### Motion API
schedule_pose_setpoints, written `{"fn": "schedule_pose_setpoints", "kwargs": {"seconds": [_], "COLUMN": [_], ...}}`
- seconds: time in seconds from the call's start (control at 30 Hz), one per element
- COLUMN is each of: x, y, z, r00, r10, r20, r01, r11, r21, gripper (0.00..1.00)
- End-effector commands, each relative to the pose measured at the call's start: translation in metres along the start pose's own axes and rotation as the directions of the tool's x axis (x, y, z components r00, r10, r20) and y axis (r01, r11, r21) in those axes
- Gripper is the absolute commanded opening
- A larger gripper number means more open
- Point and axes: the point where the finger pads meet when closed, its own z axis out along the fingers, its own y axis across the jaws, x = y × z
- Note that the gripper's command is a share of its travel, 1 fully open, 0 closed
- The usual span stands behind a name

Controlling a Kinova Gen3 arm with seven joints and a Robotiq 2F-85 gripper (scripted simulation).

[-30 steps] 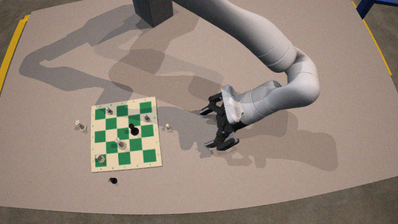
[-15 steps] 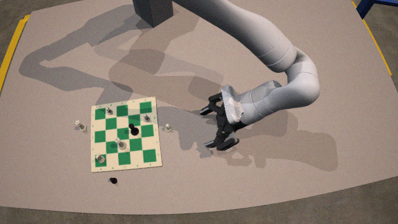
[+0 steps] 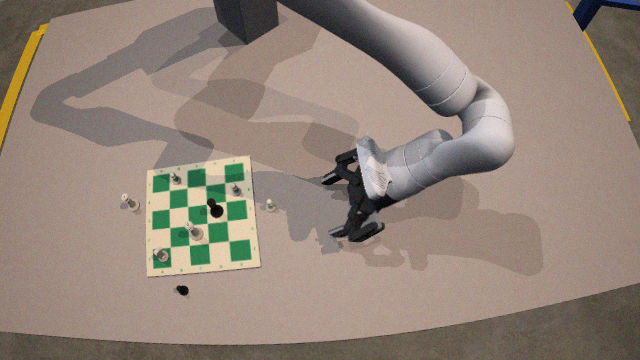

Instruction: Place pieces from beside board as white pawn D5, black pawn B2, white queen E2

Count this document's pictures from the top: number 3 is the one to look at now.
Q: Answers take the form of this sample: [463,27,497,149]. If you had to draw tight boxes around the white pawn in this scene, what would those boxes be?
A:
[266,199,276,212]
[231,183,241,196]
[170,172,181,185]

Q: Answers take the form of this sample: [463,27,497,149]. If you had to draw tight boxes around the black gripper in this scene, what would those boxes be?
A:
[321,148,400,242]

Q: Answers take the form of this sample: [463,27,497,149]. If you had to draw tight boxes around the green and white chessboard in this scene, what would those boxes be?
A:
[146,155,261,277]

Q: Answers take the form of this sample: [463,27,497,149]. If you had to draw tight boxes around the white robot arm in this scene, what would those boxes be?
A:
[276,0,515,201]

